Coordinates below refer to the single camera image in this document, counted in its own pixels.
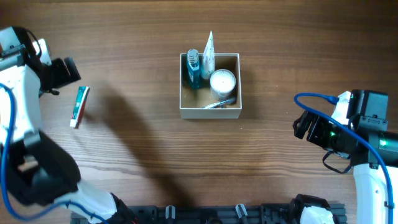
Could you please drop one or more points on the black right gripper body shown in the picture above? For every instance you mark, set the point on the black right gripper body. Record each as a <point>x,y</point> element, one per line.
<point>313,131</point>

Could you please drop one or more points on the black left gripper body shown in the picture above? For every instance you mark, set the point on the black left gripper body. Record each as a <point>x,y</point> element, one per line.
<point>62,72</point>

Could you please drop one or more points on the green white toothpaste tube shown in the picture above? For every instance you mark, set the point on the green white toothpaste tube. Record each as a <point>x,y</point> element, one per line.
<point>79,106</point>

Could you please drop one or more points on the white round jar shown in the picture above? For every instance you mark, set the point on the white round jar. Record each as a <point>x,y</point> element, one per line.
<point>222,84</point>

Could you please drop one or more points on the blue white toothbrush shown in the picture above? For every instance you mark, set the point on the blue white toothbrush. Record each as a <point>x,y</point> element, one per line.
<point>221,103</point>

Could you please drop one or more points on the white leaf-print cream tube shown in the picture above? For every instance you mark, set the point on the white leaf-print cream tube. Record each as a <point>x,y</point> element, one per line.
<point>208,59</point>

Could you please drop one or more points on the blue mouthwash bottle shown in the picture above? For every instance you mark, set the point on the blue mouthwash bottle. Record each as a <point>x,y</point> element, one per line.
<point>193,65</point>

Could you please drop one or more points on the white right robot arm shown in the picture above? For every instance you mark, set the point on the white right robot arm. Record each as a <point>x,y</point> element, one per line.
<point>353,126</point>

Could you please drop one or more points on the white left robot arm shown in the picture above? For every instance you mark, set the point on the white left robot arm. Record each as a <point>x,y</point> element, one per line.
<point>37,175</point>

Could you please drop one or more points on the white open box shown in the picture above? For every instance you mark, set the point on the white open box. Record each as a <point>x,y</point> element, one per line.
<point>192,102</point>

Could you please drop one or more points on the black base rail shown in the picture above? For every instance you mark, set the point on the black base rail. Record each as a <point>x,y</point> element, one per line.
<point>263,214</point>

